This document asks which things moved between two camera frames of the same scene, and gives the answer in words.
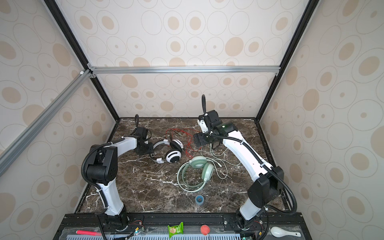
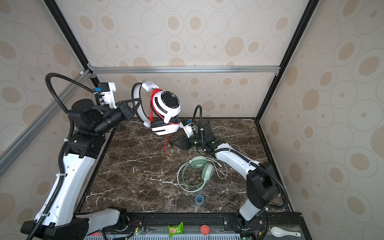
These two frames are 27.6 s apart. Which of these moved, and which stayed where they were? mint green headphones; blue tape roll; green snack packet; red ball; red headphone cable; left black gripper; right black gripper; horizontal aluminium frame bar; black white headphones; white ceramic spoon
Moved: left black gripper; black white headphones; right black gripper; red headphone cable
Stayed: red ball; white ceramic spoon; blue tape roll; green snack packet; mint green headphones; horizontal aluminium frame bar
